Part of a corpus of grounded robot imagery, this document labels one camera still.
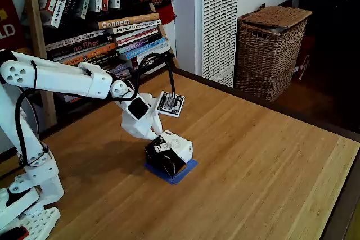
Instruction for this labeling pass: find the blue tape square target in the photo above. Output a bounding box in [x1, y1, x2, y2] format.
[143, 158, 199, 186]

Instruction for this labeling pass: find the brown wicker laundry basket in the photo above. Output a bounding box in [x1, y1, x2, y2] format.
[235, 5, 313, 103]

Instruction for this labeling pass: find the wrist camera on white bracket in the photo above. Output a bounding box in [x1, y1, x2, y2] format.
[146, 90, 186, 119]

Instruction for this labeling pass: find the black camera cable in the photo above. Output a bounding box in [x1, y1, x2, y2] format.
[15, 53, 178, 167]

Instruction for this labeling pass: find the red black clamp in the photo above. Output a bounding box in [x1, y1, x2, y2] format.
[0, 225, 30, 240]

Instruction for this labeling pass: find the black Rocket Science book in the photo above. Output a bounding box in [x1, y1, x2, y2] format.
[81, 50, 121, 69]

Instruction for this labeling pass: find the orange Connect book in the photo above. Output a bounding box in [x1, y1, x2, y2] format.
[97, 12, 160, 30]

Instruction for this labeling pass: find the orange paperback book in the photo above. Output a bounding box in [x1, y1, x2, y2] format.
[60, 42, 118, 66]

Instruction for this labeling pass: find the purple paperback book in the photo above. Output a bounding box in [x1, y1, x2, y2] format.
[116, 33, 167, 54]

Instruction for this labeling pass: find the wooden ladder bookshelf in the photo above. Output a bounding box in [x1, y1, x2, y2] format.
[21, 0, 181, 128]

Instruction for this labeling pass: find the grey blue book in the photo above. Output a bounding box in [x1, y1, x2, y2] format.
[108, 62, 132, 80]

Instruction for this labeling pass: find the white louvered heater panel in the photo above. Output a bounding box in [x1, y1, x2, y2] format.
[193, 0, 240, 88]

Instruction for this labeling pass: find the blue paperback book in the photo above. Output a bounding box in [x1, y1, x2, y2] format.
[123, 37, 169, 60]

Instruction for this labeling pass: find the black white servo box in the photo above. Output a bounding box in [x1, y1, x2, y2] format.
[144, 129, 194, 178]

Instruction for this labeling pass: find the black no filter book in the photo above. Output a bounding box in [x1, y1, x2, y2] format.
[46, 34, 113, 60]

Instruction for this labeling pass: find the white perforated base plate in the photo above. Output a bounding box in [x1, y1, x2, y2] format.
[19, 206, 61, 240]

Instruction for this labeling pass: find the white red striped book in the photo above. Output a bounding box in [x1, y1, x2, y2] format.
[114, 25, 160, 46]

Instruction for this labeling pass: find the red yellow banner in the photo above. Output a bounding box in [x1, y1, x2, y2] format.
[0, 0, 29, 52]

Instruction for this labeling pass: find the white Modern Romance book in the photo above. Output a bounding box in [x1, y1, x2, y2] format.
[106, 19, 163, 35]

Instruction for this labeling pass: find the white book script title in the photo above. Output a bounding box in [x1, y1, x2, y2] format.
[44, 29, 105, 52]

